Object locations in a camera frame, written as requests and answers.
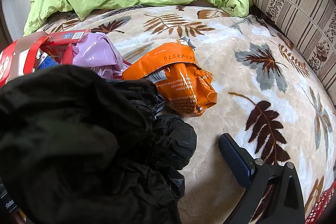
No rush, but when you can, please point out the purple plastic bag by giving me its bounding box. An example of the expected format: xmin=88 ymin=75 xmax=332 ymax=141
xmin=71 ymin=32 xmax=132 ymax=80

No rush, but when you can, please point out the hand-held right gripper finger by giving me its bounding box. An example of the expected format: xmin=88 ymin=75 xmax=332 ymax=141
xmin=219 ymin=133 xmax=305 ymax=224

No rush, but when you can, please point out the black plastic bag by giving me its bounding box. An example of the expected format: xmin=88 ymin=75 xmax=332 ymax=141
xmin=0 ymin=64 xmax=197 ymax=224

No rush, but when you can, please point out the red mesh basket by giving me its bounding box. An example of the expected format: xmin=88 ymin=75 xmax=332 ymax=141
xmin=306 ymin=181 xmax=336 ymax=224

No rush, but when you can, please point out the orange foil packet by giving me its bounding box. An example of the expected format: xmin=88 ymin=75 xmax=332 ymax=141
xmin=122 ymin=36 xmax=218 ymax=111

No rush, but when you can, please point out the leaf print blanket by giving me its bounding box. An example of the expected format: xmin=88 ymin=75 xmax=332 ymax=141
xmin=24 ymin=5 xmax=336 ymax=224

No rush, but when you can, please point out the red and white carton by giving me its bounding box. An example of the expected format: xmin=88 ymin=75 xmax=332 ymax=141
xmin=0 ymin=29 xmax=91 ymax=88

